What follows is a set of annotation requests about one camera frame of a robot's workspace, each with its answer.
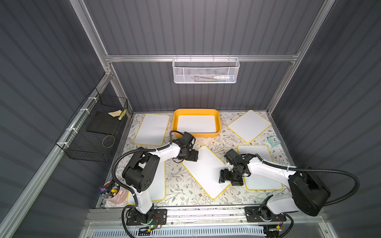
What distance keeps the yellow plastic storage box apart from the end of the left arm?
0.52ft

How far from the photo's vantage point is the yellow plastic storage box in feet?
3.38

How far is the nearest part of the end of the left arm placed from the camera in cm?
71
